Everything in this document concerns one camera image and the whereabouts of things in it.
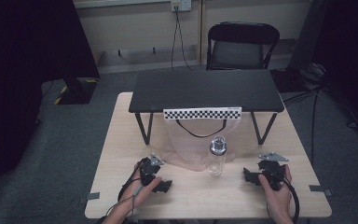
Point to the black folding chair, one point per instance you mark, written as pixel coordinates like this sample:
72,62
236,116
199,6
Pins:
240,46

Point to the small black raised table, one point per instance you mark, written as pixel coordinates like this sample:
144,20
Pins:
205,90

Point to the person's right hand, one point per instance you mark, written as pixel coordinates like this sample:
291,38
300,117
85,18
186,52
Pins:
278,200

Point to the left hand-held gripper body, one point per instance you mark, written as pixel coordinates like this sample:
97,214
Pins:
147,169

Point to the white wall socket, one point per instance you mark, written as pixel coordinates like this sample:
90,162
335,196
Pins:
181,5

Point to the black and white checkered strip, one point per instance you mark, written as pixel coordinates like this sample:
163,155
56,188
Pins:
202,113

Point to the beige mesh bag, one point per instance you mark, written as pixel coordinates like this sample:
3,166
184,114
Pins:
189,146

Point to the person's left hand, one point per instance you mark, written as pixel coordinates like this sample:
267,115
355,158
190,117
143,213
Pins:
135,193

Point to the black stand base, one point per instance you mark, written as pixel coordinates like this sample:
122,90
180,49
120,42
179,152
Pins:
76,91

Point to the black flat floor box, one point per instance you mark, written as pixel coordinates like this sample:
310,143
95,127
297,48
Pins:
289,80

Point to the clear bottle with lid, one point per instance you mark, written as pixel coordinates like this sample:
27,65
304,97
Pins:
216,158

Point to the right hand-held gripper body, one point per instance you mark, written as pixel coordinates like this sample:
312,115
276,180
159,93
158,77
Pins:
273,172

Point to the grey tape piece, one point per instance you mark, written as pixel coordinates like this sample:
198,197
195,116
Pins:
320,189
93,196

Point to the black curtain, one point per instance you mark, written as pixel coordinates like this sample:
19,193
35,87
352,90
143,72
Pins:
18,77
348,56

